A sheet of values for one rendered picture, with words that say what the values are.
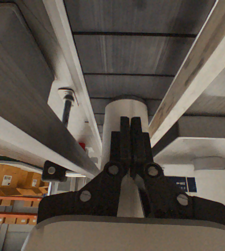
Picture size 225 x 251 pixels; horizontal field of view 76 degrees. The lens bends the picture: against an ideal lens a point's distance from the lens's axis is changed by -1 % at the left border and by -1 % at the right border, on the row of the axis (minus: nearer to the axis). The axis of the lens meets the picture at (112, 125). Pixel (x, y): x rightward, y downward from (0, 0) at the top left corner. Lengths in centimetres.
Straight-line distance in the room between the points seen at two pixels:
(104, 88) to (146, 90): 4
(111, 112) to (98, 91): 3
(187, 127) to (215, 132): 6
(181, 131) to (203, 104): 6
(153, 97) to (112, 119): 5
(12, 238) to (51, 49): 887
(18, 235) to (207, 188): 862
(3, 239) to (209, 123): 897
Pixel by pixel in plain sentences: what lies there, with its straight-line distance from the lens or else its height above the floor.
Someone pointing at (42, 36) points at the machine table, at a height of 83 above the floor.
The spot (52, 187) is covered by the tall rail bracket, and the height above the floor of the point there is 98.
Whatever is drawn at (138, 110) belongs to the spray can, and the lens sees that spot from 16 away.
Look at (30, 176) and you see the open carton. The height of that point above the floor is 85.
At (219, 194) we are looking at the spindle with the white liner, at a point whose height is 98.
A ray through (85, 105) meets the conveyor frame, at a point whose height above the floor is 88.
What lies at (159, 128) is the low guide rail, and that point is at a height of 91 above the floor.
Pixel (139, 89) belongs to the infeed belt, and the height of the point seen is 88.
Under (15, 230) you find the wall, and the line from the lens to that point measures 888.
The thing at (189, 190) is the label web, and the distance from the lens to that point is 73.
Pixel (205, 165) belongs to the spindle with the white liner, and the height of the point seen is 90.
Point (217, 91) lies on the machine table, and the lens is 28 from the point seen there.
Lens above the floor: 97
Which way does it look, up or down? 23 degrees down
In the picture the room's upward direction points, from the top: 178 degrees counter-clockwise
